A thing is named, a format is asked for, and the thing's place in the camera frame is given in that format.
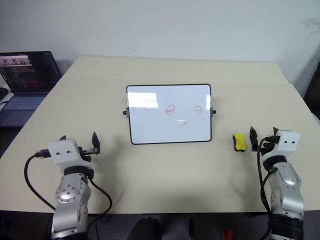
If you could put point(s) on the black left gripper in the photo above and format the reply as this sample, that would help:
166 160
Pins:
85 153

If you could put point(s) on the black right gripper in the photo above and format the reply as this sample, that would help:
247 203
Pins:
270 143

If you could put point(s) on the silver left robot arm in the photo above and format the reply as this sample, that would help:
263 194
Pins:
71 197

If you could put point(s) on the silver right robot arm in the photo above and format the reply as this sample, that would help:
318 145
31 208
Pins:
287 190

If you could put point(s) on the yellow and black eraser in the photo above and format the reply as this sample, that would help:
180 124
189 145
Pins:
239 142

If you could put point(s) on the open blue laptop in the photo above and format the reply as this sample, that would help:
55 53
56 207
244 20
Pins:
22 82

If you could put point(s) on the small black-framed whiteboard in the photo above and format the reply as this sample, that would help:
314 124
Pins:
170 117

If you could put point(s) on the small red object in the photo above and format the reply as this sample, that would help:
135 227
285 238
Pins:
228 235

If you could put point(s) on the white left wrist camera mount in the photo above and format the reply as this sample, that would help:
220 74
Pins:
63 152

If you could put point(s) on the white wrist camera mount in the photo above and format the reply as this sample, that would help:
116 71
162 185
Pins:
63 152
287 145

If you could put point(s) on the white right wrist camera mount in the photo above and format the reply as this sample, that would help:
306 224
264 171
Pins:
287 145

